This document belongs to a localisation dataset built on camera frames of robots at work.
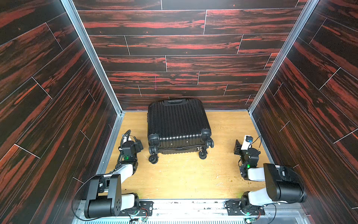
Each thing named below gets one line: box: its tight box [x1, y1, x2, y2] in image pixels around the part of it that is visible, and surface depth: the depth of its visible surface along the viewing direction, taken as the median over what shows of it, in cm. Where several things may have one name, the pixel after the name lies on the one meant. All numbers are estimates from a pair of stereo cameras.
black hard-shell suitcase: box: [147, 98, 215, 164], surface depth 84 cm
